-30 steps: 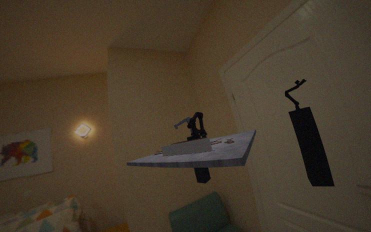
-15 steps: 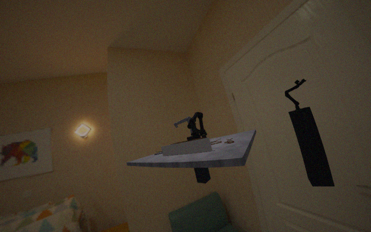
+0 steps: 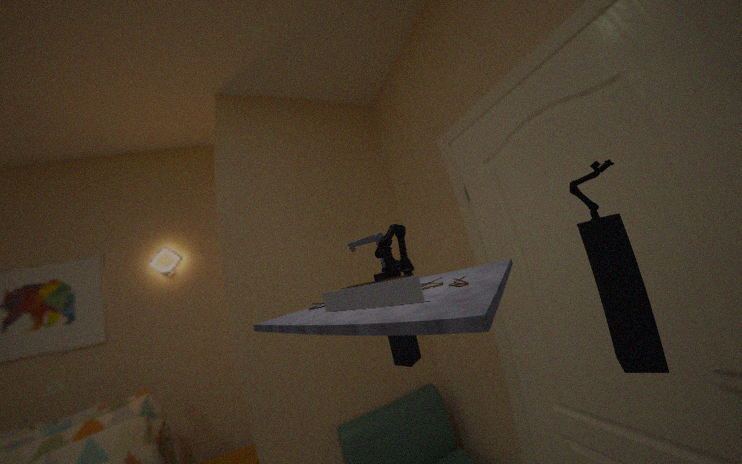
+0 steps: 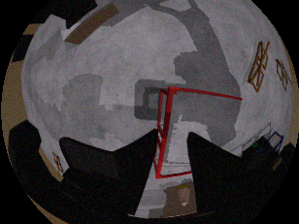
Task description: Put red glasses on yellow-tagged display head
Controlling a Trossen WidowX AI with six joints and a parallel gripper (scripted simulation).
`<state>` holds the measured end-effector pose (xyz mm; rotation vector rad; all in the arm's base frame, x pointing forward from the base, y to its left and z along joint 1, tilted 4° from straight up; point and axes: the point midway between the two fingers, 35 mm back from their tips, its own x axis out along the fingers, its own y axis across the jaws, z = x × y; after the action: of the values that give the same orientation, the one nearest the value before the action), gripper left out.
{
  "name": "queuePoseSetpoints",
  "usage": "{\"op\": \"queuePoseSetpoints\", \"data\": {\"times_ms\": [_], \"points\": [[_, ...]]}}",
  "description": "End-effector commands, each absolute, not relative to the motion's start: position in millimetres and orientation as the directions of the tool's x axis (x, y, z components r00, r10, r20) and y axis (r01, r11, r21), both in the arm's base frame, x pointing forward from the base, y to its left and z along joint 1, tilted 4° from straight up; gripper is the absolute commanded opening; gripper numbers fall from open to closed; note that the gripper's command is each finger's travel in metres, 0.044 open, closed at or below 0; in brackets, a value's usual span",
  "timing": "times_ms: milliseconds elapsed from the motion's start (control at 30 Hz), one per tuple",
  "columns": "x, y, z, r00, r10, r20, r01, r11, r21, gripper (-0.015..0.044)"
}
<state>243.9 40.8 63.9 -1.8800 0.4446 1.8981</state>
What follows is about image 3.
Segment white flat panel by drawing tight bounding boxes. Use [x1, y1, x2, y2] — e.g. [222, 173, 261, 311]
[322, 275, 425, 312]

